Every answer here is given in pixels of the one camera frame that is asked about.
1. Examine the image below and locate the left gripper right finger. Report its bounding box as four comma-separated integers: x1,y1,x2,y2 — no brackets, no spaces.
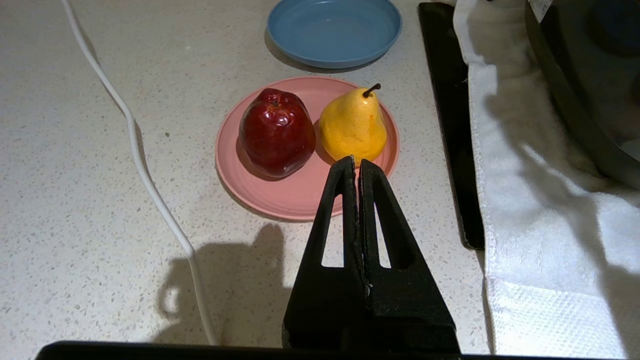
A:
358,158,461,354

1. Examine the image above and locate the blue plate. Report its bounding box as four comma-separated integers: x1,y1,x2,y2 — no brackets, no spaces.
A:
266,0,404,70

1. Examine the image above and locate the long black flat strip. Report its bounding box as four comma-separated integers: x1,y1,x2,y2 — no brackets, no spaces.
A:
418,1,487,251

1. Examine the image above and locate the pink plate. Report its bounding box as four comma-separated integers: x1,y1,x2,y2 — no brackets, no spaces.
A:
214,75,401,222

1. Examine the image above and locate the white cable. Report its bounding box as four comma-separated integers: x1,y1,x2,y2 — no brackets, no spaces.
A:
59,0,221,347

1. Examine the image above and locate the yellow pear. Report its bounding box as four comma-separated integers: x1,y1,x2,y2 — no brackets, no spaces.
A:
319,82,389,166

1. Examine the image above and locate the red apple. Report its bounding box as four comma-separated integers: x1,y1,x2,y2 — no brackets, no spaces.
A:
238,87,317,179

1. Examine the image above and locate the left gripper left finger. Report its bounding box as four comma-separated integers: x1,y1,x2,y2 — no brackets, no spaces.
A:
281,155,372,352

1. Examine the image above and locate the white towel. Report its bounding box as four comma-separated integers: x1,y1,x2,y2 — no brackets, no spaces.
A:
452,0,640,360

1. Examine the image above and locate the black rice cooker base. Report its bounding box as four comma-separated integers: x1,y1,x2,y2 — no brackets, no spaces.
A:
525,0,640,190

